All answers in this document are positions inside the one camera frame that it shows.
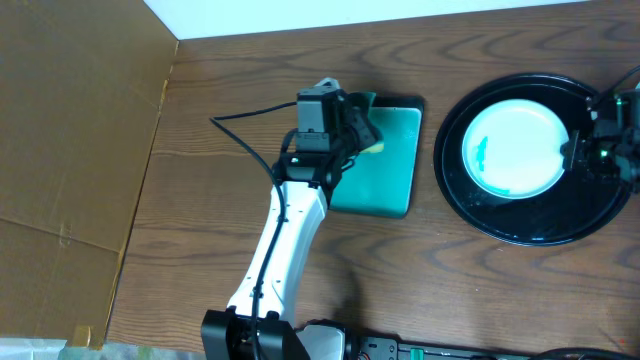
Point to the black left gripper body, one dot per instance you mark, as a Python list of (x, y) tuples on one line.
[(361, 126)]

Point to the green yellow sponge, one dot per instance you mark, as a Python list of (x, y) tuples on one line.
[(369, 138)]

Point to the mint green plate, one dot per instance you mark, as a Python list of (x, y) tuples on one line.
[(511, 149)]

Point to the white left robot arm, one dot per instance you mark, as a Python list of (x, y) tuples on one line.
[(258, 321)]

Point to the round black tray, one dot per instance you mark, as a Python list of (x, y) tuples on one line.
[(578, 205)]

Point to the black rectangular water tray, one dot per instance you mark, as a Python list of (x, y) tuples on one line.
[(380, 183)]

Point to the brown cardboard panel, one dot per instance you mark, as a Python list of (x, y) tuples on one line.
[(82, 87)]

